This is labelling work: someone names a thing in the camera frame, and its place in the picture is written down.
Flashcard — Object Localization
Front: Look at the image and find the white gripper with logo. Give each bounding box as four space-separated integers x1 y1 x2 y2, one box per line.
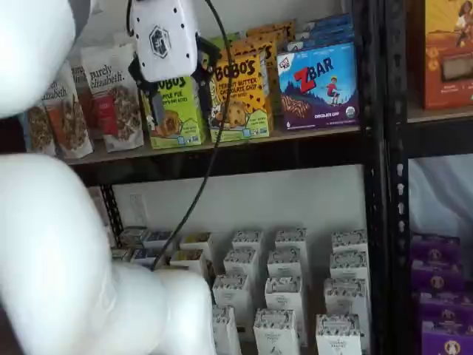
127 0 224 129

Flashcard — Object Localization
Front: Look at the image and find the green Bobo's apple pie box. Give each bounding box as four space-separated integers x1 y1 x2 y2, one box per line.
201 32 242 75
142 72 207 150

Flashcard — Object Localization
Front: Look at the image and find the yellow Bobo's peanut butter box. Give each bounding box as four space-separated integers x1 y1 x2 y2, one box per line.
208 55 275 143
245 20 297 44
231 39 279 112

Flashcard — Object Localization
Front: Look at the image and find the tan wooden shelf board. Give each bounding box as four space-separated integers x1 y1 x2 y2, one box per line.
406 98 473 125
66 124 361 166

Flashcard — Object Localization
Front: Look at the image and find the blue Zbar box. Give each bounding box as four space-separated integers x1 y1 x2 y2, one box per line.
295 21 355 38
284 31 356 51
304 13 353 27
276 41 361 132

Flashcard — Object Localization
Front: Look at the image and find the blue label food box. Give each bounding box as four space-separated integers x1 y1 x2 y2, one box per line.
142 229 175 250
129 247 168 269

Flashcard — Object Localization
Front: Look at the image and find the yellow label granola box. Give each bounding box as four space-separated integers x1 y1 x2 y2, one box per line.
169 249 208 277
180 231 213 253

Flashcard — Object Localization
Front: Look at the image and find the white patterned pantry box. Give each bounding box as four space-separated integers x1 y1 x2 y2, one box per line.
316 314 361 355
268 248 306 283
265 276 304 316
253 308 299 355
232 229 264 257
213 275 253 316
223 248 259 283
211 305 242 355
330 251 368 283
275 228 308 257
324 277 369 320
331 229 368 257

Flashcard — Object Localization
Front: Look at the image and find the black metal shelf rack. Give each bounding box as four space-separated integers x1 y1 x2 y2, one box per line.
386 0 473 355
66 0 387 355

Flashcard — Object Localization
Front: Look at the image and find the orange cardboard box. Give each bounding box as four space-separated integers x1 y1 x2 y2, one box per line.
423 0 473 110

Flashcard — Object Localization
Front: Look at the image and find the purple box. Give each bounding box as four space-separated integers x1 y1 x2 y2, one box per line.
421 320 473 355
410 258 466 295
417 291 473 327
411 233 462 268

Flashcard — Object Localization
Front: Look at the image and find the red label granola bag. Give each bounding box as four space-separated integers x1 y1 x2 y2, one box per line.
80 42 146 154

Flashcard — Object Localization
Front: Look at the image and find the white granola bag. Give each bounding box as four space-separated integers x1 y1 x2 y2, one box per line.
69 62 94 140
24 105 57 157

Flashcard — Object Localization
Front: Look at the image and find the orange label granola bag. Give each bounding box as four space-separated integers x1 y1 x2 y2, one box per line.
42 61 95 160

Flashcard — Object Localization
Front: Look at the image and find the white plastic bag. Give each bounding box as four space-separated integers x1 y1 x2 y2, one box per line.
408 155 473 240

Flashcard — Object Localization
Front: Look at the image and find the thick black cable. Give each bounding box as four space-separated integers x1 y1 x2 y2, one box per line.
151 0 234 273

